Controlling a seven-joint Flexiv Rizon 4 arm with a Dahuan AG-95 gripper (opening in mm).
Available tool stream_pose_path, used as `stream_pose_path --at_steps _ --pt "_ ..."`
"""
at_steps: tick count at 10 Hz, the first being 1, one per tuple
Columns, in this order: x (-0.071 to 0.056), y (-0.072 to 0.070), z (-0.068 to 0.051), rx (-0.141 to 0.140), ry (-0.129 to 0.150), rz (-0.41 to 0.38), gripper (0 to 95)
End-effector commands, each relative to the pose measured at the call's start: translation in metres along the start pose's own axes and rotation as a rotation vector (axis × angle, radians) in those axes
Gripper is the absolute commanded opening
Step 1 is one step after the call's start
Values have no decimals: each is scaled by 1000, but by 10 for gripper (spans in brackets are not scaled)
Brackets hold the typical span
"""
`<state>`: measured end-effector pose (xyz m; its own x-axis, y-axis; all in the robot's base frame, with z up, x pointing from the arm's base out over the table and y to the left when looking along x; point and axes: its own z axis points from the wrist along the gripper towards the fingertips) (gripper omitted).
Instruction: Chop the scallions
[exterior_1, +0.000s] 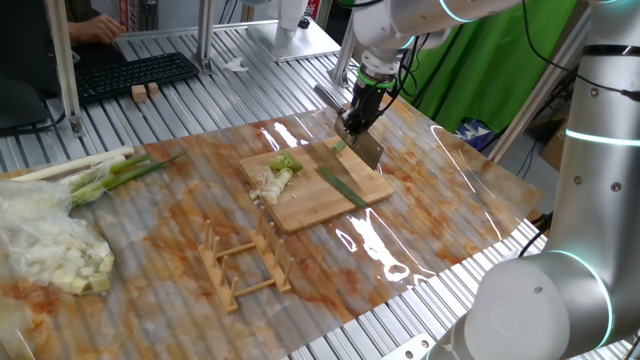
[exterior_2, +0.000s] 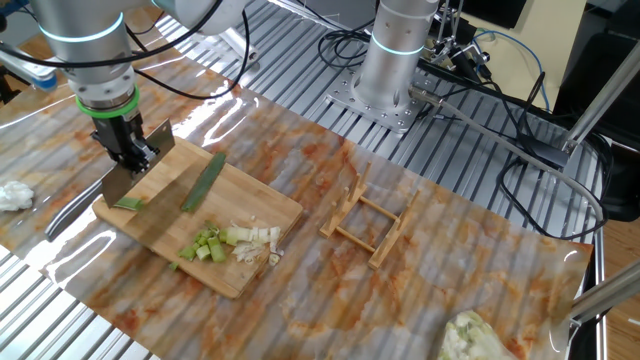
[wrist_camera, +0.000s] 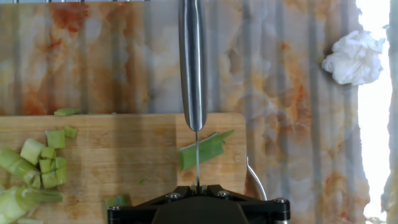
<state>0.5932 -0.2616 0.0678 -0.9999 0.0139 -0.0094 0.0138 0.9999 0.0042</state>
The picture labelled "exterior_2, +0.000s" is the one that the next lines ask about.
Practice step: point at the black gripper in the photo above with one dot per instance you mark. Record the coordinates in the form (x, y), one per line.
(120, 135)

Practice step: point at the steel cleaver knife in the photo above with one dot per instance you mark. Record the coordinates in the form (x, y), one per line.
(117, 187)

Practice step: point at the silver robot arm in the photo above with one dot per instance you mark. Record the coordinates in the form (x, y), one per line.
(395, 75)

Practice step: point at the plastic bag of chopped scallions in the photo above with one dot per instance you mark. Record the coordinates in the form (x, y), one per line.
(470, 340)

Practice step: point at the long green scallion leaf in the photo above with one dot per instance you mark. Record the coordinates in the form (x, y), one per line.
(204, 182)

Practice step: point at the wooden cutting board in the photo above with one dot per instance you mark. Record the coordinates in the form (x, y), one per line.
(240, 200)

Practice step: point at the crumpled white tissue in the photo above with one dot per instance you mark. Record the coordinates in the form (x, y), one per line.
(15, 196)

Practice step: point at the chopped scallion pieces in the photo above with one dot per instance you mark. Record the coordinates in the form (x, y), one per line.
(240, 235)

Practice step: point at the black tripod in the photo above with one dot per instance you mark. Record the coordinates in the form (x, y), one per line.
(5, 92)

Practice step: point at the wooden peg rack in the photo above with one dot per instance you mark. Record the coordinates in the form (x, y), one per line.
(350, 200)

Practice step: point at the marble pattern plastic mat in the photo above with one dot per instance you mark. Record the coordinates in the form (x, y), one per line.
(350, 300)

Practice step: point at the silver robot mounting plate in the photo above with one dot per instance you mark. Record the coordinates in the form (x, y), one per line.
(395, 117)

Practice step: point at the metal clamp stand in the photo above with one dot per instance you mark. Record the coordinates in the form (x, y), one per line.
(452, 45)

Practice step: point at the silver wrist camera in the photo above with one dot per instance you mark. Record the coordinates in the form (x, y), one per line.
(30, 72)

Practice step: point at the aluminium frame post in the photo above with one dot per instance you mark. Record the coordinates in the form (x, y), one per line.
(600, 95)
(610, 292)

